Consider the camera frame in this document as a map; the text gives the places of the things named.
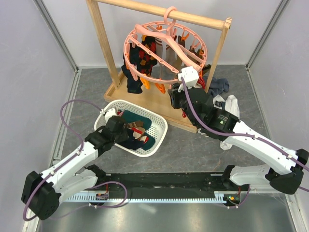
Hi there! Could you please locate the pink round clip hanger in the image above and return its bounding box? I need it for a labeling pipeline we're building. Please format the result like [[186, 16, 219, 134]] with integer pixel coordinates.
[[121, 6, 207, 94]]

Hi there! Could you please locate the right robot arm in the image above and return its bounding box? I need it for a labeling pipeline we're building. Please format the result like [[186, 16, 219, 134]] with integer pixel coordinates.
[[168, 83, 309, 195]]

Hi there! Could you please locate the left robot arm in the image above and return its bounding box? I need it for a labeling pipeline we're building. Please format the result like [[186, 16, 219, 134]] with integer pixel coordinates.
[[21, 116, 129, 221]]

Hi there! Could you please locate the blue grey sock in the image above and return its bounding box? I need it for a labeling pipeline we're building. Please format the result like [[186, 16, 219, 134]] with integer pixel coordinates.
[[206, 77, 230, 97]]

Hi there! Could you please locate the navy blue sock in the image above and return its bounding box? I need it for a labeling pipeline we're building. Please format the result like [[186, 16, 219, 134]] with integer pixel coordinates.
[[119, 130, 146, 150]]

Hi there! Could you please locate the white cloth pile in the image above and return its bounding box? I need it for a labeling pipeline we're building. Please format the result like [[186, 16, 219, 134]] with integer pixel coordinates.
[[197, 94, 241, 150]]

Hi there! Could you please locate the green christmas sock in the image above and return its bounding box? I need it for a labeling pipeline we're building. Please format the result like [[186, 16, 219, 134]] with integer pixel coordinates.
[[142, 135, 155, 150], [117, 110, 152, 130]]

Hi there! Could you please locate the brown striped sock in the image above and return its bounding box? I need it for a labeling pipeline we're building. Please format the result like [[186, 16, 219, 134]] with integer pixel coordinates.
[[125, 120, 145, 140]]

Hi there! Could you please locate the white perforated plastic basket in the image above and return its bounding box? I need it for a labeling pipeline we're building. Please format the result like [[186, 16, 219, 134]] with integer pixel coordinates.
[[104, 100, 168, 158]]

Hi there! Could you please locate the beige ribbed hanging sock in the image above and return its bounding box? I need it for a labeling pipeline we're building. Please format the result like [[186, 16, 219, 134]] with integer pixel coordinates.
[[155, 38, 179, 79]]

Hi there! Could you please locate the navy sock with green patches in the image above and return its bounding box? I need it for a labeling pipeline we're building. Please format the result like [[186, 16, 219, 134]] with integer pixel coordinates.
[[121, 42, 143, 94]]

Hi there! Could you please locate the black red argyle sock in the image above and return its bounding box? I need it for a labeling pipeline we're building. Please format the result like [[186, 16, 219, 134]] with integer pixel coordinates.
[[138, 36, 157, 77]]

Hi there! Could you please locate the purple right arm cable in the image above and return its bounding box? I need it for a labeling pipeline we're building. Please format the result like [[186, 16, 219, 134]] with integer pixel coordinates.
[[181, 77, 309, 170]]

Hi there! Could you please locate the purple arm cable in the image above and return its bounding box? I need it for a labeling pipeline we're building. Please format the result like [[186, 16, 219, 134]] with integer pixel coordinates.
[[22, 99, 127, 222], [181, 77, 309, 170]]

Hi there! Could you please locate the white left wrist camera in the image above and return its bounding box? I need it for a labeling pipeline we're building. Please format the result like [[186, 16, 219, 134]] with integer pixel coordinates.
[[99, 108, 117, 123]]

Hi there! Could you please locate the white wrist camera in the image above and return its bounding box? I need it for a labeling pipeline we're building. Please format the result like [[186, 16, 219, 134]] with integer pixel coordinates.
[[99, 108, 117, 123], [177, 66, 199, 88]]

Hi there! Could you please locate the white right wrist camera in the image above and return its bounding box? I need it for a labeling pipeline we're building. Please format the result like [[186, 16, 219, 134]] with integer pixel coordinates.
[[177, 66, 199, 88]]

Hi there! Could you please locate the wooden drying rack frame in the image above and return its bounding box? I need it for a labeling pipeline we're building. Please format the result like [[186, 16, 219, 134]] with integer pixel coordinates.
[[86, 0, 232, 133]]

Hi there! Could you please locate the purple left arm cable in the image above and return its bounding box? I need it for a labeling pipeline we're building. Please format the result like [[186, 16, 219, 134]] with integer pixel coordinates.
[[22, 99, 127, 222]]

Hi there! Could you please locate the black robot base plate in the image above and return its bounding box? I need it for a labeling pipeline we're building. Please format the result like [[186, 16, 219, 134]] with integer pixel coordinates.
[[78, 164, 252, 200]]

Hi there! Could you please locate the grey cable duct strip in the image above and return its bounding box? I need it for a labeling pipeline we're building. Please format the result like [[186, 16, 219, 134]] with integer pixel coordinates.
[[65, 191, 240, 204]]

